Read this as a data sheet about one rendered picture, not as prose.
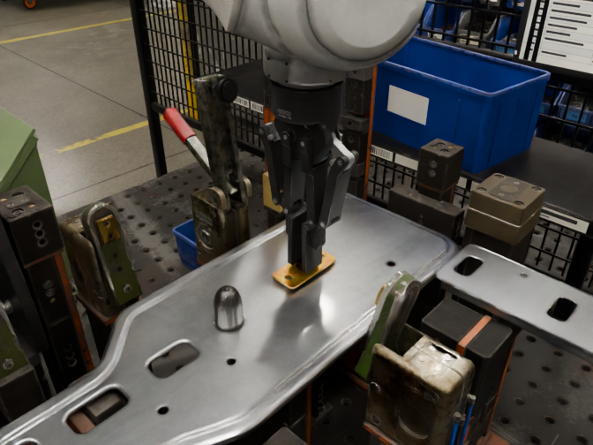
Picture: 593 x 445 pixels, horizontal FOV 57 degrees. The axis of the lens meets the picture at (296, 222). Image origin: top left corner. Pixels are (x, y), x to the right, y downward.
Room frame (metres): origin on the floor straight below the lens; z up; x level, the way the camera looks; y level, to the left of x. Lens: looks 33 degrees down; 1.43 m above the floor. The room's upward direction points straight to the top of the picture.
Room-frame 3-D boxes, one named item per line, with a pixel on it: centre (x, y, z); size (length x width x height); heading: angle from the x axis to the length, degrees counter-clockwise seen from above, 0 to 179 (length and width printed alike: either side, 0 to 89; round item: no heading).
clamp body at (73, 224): (0.56, 0.25, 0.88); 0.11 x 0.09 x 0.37; 47
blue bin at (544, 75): (0.92, -0.25, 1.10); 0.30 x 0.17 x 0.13; 38
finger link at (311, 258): (0.54, -0.02, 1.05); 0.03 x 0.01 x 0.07; 137
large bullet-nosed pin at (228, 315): (0.46, 0.08, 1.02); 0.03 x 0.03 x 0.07
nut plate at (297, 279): (0.55, -0.01, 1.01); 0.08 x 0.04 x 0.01; 137
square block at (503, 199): (0.66, -0.29, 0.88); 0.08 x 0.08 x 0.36; 47
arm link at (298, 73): (0.55, -0.01, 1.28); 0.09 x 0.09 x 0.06
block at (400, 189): (0.73, -0.20, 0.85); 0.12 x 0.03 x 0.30; 47
